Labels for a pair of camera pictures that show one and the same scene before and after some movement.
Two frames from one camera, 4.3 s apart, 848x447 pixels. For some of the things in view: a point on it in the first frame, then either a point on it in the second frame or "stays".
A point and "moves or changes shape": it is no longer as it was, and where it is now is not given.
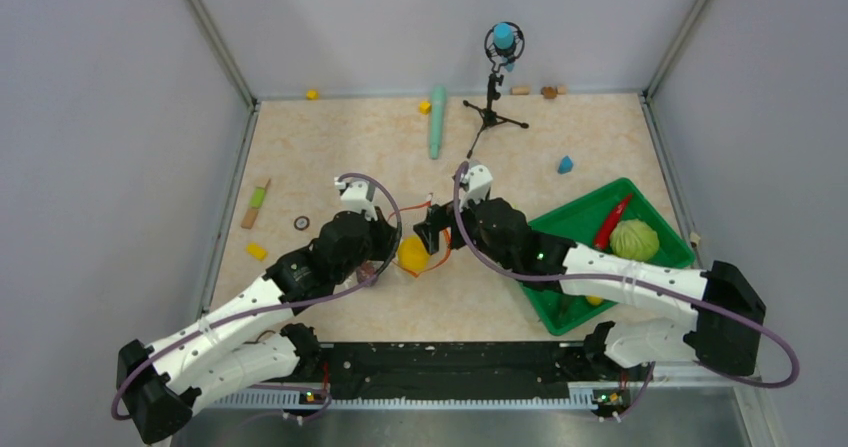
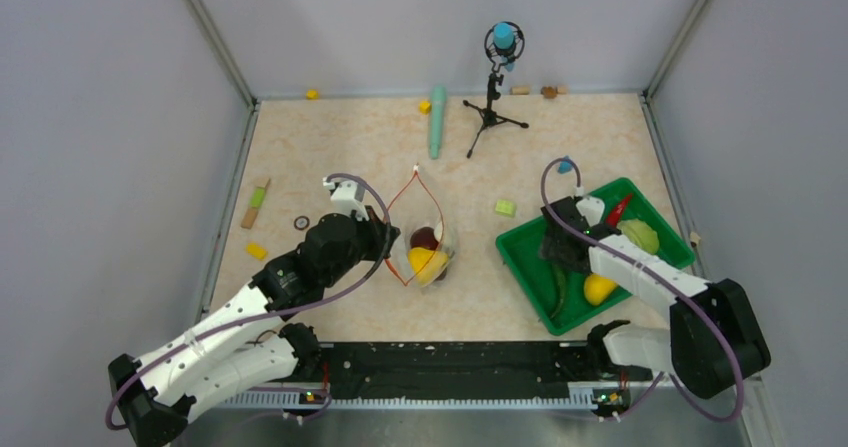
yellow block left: [256, 250] stays
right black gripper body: [474, 236] → [551, 248]
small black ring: [302, 223] stays
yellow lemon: [412, 253] → [426, 264]
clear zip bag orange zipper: [414, 254] moves or changes shape
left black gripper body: [377, 247] stays
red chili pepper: [603, 235] stays
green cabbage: [634, 239] stays
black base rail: [462, 370] stays
